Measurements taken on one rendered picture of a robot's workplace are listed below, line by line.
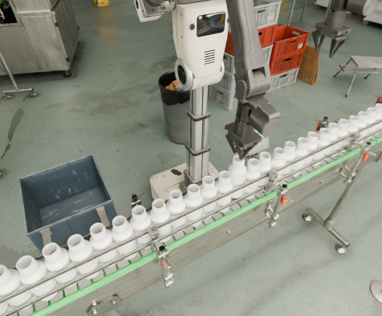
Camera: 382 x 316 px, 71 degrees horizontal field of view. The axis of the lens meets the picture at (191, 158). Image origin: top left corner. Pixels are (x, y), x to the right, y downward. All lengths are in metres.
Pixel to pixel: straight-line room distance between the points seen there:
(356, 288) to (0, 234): 2.52
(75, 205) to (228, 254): 1.11
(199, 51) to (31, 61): 3.42
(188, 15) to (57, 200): 1.03
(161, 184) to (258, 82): 1.48
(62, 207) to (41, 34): 3.15
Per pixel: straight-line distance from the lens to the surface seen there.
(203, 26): 1.26
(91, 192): 1.45
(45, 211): 1.46
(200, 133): 1.57
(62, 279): 0.85
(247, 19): 0.70
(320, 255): 2.20
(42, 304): 0.91
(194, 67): 1.31
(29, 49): 4.40
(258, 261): 2.03
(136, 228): 0.79
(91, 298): 0.93
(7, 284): 0.82
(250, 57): 0.69
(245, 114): 0.73
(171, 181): 2.06
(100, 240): 0.78
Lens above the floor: 1.77
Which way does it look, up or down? 43 degrees down
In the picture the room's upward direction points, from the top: straight up
